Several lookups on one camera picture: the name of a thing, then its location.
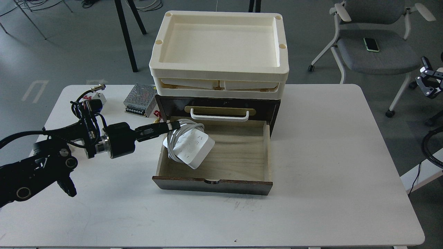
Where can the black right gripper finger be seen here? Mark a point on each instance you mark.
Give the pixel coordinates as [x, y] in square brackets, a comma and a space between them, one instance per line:
[430, 88]
[427, 70]

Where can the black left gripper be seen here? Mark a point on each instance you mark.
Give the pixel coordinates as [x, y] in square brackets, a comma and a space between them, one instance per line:
[118, 139]

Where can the white power strip with cable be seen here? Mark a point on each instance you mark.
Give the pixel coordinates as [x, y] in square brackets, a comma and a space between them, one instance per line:
[189, 144]

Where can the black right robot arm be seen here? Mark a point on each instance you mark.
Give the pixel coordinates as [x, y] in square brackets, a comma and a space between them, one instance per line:
[425, 141]

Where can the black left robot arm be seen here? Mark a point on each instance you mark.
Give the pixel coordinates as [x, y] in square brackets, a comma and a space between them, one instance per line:
[52, 159]

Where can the dark wooden cabinet body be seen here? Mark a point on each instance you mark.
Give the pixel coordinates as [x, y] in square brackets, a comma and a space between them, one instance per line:
[179, 106]

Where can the metal mesh power supply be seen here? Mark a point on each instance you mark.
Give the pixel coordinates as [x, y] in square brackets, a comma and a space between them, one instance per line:
[141, 100]

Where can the white circuit breaker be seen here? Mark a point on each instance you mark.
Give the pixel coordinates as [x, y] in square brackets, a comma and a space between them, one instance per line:
[96, 96]

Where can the grey office chair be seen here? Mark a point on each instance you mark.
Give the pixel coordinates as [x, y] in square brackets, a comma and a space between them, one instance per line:
[395, 56]

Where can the green smartphone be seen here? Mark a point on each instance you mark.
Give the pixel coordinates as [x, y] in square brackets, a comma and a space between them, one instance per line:
[371, 45]

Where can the open wooden drawer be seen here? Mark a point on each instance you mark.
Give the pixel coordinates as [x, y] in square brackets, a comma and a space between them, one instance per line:
[238, 163]

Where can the cream plastic top tray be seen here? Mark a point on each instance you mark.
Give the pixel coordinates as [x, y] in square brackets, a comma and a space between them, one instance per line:
[233, 46]

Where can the cream plastic tray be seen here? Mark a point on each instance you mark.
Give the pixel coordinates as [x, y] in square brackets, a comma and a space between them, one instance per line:
[219, 88]
[233, 46]

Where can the cream plastic lower tray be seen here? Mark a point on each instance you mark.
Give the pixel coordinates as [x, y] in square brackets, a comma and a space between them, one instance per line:
[219, 88]

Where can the black stand leg top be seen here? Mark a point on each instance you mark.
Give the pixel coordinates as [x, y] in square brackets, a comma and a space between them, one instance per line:
[254, 6]

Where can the white upper drawer handle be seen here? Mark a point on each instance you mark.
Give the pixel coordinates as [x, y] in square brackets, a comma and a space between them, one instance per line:
[219, 118]

